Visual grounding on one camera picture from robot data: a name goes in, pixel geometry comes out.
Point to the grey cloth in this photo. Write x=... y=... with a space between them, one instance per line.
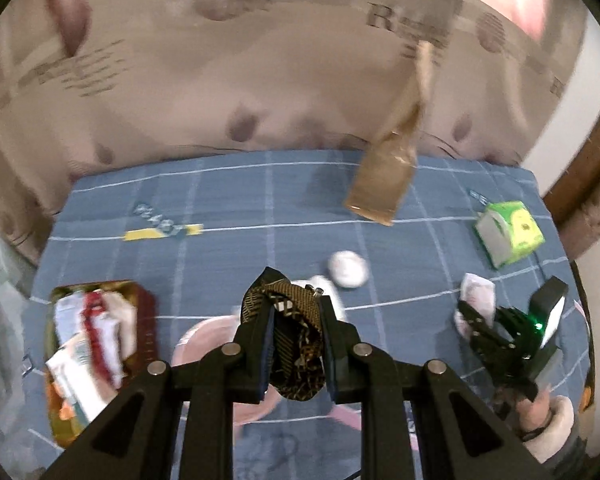
x=5 y=335

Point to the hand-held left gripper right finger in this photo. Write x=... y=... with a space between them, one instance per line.
x=327 y=345

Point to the brown wooden frame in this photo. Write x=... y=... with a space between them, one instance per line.
x=590 y=180

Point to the brown paper bag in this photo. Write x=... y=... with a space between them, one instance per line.
x=380 y=185

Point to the blue checked blanket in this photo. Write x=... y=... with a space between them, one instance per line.
x=280 y=200

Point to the red tray of packets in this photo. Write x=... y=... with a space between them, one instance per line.
x=147 y=320

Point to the orange rubber animal toy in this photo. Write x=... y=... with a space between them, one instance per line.
x=60 y=410

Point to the red white santa hat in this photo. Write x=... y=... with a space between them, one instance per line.
x=97 y=340

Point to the white fluffy plush ball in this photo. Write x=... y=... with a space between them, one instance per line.
x=349 y=270

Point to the green tissue pack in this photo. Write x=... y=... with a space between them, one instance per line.
x=515 y=230

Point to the teal white snack packet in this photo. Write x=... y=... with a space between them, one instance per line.
x=75 y=375

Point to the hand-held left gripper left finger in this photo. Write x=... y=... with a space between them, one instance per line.
x=267 y=345

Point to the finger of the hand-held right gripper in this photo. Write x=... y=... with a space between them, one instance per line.
x=475 y=317
x=512 y=317

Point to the beige leaf print curtain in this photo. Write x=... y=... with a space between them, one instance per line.
x=180 y=85

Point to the person's right hand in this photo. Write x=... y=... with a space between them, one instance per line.
x=535 y=410

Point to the dark patterned cloth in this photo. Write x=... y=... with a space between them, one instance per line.
x=297 y=320

